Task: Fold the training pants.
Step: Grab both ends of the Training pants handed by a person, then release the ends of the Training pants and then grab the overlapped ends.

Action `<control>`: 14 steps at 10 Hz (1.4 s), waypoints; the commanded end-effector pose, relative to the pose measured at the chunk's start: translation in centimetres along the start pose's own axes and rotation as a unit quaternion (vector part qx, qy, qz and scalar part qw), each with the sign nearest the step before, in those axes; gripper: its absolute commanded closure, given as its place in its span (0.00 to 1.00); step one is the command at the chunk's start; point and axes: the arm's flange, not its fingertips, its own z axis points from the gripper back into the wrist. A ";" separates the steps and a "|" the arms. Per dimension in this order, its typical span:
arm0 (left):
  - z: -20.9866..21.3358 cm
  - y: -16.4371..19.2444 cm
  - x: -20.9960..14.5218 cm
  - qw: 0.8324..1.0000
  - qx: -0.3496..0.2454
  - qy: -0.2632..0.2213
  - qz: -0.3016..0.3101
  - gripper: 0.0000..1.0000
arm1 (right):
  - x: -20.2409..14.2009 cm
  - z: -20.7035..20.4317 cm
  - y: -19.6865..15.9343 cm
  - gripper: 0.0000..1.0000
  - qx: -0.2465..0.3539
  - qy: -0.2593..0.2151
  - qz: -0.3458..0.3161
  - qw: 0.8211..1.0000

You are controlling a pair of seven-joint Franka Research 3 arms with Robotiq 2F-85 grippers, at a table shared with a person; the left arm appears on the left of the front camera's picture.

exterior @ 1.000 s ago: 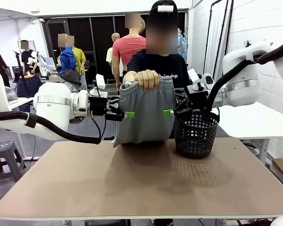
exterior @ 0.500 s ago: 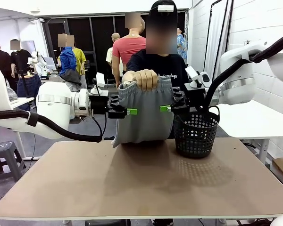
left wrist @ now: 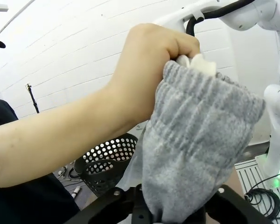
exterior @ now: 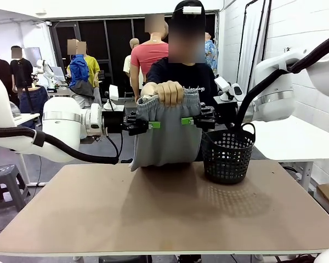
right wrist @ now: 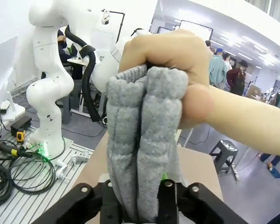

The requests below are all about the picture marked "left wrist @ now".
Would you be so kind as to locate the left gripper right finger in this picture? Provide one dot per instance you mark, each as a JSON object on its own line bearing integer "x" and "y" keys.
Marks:
{"x": 233, "y": 205}

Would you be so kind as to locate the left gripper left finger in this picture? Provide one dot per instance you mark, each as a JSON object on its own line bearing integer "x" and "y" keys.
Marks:
{"x": 123, "y": 196}

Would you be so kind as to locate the black perforated plastic basket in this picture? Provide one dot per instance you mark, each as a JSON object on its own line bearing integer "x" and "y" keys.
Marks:
{"x": 102, "y": 172}

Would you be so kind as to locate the grey training pants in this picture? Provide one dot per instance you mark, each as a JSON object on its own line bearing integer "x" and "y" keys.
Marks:
{"x": 196, "y": 140}

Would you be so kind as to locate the person's right forearm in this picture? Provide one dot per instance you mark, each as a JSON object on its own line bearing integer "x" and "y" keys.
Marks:
{"x": 72, "y": 130}

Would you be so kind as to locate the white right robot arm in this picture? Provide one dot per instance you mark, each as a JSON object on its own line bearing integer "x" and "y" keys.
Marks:
{"x": 277, "y": 105}

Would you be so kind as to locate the person's right hand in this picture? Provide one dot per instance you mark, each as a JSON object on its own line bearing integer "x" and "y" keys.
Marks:
{"x": 154, "y": 49}

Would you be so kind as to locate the white marker pen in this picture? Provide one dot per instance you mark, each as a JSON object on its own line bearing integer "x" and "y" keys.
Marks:
{"x": 76, "y": 191}

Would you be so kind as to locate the person in black T-shirt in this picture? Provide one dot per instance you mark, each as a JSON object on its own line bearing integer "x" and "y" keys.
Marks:
{"x": 25, "y": 205}

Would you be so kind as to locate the black tripod stand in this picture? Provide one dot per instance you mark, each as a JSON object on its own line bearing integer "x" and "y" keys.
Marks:
{"x": 33, "y": 100}

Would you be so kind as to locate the grey metal base plate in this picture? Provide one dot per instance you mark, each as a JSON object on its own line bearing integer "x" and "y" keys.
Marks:
{"x": 247, "y": 175}

